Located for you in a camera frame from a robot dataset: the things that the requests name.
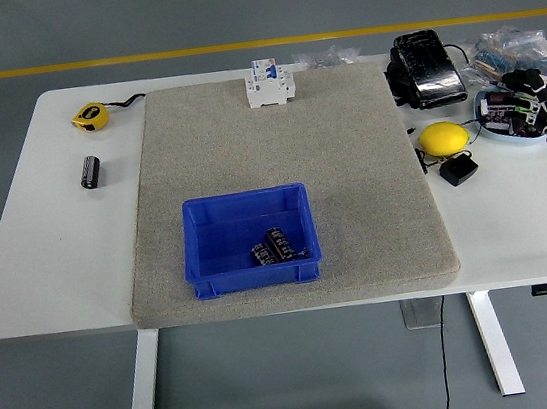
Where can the black battery with gold end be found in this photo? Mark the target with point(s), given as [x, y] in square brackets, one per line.
[90, 172]

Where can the dark brown cylindrical battery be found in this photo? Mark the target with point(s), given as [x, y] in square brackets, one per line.
[281, 244]

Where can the clear bags of blue components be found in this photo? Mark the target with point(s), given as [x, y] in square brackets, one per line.
[510, 52]

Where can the grey-brown mat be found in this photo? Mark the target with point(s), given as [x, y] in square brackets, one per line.
[245, 142]

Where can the yellow lemon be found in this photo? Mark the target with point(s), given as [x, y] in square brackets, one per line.
[443, 137]

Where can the brown capacitor with purple band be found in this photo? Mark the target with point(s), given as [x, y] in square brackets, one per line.
[499, 99]

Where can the black plug adapter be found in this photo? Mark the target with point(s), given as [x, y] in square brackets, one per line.
[458, 170]

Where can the white circuit breaker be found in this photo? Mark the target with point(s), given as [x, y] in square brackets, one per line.
[268, 86]

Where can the small metal part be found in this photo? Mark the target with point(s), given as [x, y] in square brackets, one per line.
[303, 252]

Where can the black glossy charger device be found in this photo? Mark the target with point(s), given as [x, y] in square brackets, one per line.
[429, 68]

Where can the clear bag of metal parts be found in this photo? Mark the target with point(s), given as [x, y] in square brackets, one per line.
[330, 57]

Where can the white table leg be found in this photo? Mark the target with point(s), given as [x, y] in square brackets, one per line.
[496, 341]
[143, 383]

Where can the black battery with white print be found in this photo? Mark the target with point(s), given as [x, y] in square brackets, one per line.
[260, 256]

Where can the blue plastic box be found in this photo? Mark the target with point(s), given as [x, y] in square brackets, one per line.
[218, 242]

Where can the yellow tape measure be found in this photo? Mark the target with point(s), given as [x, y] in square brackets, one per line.
[90, 116]

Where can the light blue bowl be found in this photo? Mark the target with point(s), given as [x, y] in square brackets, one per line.
[480, 109]

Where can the grey box under table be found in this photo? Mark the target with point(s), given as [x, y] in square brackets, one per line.
[419, 314]

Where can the black rectangular block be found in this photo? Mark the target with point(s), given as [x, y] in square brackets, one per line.
[514, 78]

